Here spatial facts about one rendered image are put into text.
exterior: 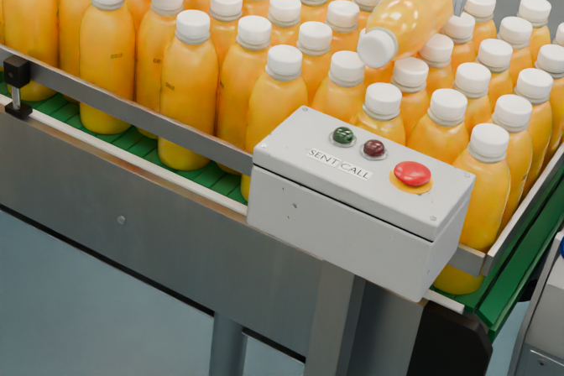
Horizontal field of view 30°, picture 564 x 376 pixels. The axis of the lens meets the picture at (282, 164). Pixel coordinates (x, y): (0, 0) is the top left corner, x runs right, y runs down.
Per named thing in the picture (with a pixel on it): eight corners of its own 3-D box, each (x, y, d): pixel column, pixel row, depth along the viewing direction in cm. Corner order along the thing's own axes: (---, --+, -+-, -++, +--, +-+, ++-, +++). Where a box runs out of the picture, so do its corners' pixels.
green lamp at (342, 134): (347, 148, 105) (348, 138, 104) (327, 140, 106) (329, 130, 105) (357, 138, 107) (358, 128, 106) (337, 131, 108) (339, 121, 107)
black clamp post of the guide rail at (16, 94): (22, 120, 138) (19, 67, 133) (4, 112, 139) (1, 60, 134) (33, 112, 139) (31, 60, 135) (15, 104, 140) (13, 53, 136)
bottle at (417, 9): (480, -18, 127) (420, 44, 113) (450, 23, 132) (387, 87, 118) (435, -54, 127) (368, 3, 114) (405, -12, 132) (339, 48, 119)
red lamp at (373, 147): (378, 161, 104) (380, 151, 103) (358, 153, 105) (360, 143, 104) (388, 151, 106) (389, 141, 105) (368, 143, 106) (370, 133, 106)
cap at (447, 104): (438, 97, 118) (441, 84, 117) (470, 110, 116) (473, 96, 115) (423, 112, 115) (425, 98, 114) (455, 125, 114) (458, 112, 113)
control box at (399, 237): (417, 305, 103) (438, 223, 96) (244, 224, 110) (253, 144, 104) (456, 251, 110) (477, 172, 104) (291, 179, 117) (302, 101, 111)
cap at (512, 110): (487, 117, 116) (490, 102, 115) (503, 103, 118) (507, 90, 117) (518, 131, 114) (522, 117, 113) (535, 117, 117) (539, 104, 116)
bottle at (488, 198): (475, 256, 125) (511, 127, 114) (488, 298, 119) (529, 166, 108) (417, 254, 124) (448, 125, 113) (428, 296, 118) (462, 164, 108)
